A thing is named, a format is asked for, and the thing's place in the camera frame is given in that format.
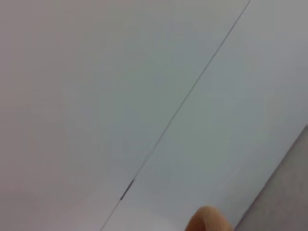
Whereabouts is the brown jute handbag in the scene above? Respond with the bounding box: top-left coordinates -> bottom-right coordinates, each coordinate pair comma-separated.
186,205 -> 233,231

